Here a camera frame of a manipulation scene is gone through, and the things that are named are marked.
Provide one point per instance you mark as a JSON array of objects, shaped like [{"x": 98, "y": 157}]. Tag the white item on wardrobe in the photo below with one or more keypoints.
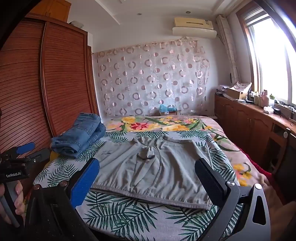
[{"x": 74, "y": 23}]

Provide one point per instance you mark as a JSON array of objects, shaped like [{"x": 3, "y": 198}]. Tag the cardboard box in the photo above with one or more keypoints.
[{"x": 235, "y": 93}]

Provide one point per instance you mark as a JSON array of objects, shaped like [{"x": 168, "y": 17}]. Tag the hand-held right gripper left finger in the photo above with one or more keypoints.
[{"x": 84, "y": 183}]

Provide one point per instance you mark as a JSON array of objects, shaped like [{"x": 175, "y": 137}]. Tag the folded blue jeans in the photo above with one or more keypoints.
[{"x": 78, "y": 136}]

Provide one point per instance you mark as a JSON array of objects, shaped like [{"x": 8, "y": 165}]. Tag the wooden slatted wardrobe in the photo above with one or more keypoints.
[{"x": 57, "y": 81}]

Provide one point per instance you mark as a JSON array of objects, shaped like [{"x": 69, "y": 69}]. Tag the floral blanket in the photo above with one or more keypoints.
[{"x": 148, "y": 125}]

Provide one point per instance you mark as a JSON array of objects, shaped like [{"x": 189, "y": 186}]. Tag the white tissue pack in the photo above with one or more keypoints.
[{"x": 268, "y": 109}]

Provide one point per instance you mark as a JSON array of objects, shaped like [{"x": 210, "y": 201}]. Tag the red cloth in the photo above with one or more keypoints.
[{"x": 266, "y": 172}]

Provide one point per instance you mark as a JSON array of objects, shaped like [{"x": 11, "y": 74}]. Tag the wooden overhead cupboard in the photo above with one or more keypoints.
[{"x": 50, "y": 9}]

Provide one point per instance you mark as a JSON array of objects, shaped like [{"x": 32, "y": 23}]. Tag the box with blue bag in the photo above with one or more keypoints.
[{"x": 166, "y": 109}]

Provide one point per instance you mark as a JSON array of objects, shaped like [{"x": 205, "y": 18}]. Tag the grey pants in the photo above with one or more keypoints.
[{"x": 150, "y": 176}]

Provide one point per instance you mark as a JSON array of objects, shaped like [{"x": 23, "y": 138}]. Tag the person's left hand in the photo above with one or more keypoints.
[{"x": 19, "y": 201}]

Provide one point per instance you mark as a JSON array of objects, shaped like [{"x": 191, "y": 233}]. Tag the leaf print bed sheet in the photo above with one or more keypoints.
[{"x": 129, "y": 220}]

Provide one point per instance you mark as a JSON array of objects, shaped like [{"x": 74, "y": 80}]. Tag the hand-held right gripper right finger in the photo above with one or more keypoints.
[{"x": 208, "y": 178}]

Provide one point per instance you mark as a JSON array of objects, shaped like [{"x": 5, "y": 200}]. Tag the pink bottle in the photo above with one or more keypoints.
[{"x": 264, "y": 99}]

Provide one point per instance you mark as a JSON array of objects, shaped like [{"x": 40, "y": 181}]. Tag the circle pattern curtain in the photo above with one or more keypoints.
[{"x": 150, "y": 81}]

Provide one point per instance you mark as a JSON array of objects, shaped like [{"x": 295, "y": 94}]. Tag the bundled patterned window curtain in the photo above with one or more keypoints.
[{"x": 227, "y": 46}]

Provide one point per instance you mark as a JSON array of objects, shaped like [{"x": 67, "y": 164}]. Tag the wooden side cabinet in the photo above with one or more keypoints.
[{"x": 242, "y": 120}]

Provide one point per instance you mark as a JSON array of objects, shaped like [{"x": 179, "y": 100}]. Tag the wall air conditioner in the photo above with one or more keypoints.
[{"x": 194, "y": 30}]

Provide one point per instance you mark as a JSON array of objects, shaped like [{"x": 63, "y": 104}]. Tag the stack of papers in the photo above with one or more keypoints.
[{"x": 222, "y": 90}]

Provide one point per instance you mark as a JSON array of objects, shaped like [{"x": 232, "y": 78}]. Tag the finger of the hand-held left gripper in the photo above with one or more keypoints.
[
  {"x": 25, "y": 148},
  {"x": 37, "y": 157}
]

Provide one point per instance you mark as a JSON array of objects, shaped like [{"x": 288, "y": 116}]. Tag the folded newspapers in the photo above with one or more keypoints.
[{"x": 242, "y": 86}]

